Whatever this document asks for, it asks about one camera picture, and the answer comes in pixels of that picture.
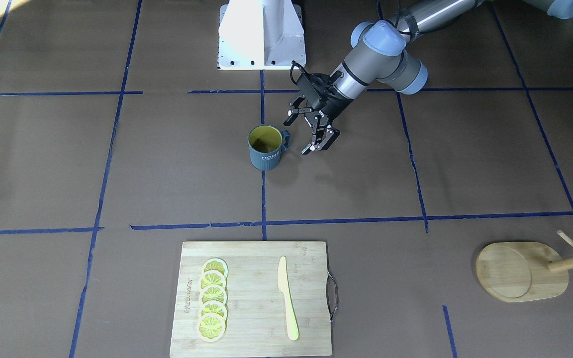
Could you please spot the yellow plastic knife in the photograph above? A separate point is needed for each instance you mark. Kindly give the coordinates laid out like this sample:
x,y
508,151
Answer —
x,y
292,329

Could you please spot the lemon slice nearest robot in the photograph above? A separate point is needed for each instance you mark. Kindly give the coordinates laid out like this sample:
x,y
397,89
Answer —
x,y
216,264

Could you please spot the dark blue mug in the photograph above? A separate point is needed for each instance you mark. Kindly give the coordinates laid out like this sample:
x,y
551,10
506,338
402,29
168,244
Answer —
x,y
266,144

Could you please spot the bamboo cutting board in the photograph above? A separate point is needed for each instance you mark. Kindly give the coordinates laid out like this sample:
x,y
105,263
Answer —
x,y
256,321

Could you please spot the middle lemon slice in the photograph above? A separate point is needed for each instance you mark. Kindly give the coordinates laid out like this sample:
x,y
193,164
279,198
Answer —
x,y
213,292

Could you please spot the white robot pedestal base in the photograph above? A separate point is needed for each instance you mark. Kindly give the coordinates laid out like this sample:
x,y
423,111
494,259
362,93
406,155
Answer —
x,y
260,35

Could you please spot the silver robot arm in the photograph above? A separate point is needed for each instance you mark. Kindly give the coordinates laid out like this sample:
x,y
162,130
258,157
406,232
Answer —
x,y
379,53

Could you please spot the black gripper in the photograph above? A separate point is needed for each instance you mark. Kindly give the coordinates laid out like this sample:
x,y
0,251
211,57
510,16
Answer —
x,y
335,108

